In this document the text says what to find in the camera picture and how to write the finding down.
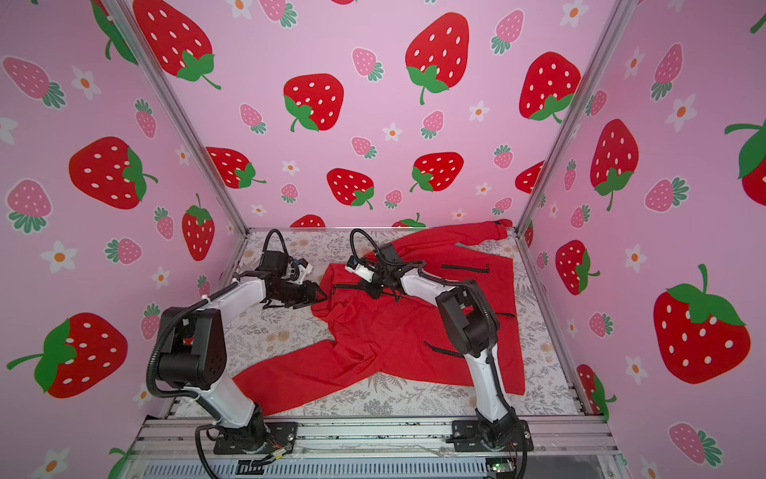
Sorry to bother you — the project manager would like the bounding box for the right aluminium corner post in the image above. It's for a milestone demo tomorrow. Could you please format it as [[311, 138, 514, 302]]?
[[517, 0, 638, 237]]

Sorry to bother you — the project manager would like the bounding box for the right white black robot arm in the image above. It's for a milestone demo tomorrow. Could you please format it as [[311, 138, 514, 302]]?
[[345, 229, 531, 478]]

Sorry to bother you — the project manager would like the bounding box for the left aluminium corner post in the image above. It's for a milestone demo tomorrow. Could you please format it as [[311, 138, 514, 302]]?
[[105, 0, 249, 237]]

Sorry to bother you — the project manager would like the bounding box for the red zip-up jacket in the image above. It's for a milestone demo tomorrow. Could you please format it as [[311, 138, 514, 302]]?
[[233, 222, 526, 415]]

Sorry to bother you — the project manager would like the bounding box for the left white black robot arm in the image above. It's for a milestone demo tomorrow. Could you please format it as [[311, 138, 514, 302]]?
[[146, 247, 328, 478]]

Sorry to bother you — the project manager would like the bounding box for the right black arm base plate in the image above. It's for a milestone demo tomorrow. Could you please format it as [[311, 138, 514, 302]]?
[[446, 420, 535, 453]]

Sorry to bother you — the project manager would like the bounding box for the aluminium corner post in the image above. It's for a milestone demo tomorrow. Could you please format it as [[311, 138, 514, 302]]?
[[517, 0, 638, 237], [105, 0, 249, 237]]

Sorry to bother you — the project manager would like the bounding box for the aluminium front rail frame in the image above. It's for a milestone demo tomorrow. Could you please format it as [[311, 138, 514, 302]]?
[[115, 416, 630, 478]]

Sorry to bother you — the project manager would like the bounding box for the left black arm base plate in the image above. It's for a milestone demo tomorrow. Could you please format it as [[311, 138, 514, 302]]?
[[213, 421, 298, 455]]

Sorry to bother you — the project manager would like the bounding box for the floral patterned table mat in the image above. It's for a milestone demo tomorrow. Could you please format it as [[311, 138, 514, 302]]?
[[225, 230, 582, 417]]

